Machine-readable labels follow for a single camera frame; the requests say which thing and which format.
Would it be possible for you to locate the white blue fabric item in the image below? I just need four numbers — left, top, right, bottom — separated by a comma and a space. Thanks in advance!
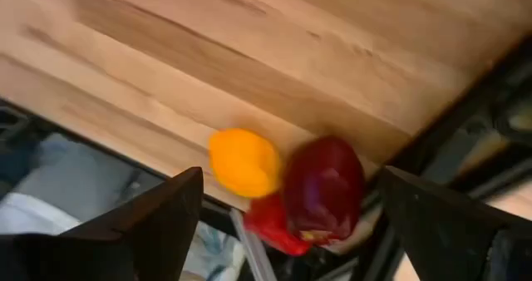
182, 221, 247, 281

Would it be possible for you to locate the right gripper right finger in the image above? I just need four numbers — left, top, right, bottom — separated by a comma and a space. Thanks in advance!
378, 165, 532, 281

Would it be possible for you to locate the dark red toy bell pepper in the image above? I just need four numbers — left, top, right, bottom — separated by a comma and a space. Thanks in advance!
283, 135, 367, 245

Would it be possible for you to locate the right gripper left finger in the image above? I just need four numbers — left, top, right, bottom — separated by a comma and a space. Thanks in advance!
0, 166, 204, 281

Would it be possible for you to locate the yellow toy bell pepper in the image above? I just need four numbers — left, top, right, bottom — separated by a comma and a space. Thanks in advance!
207, 127, 283, 200

